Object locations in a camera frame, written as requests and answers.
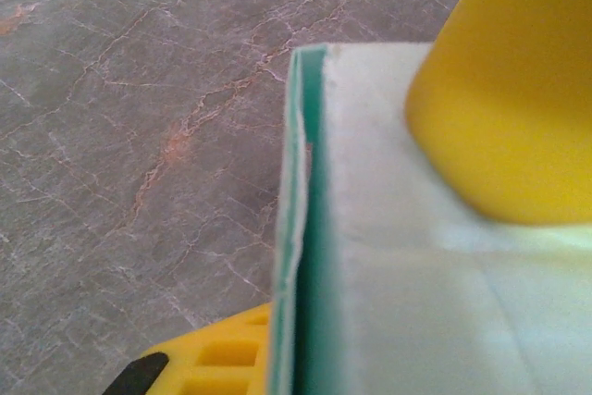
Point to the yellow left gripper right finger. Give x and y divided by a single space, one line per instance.
518 90

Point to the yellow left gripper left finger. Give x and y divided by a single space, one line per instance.
222 358

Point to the teal paper box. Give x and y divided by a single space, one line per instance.
393 298

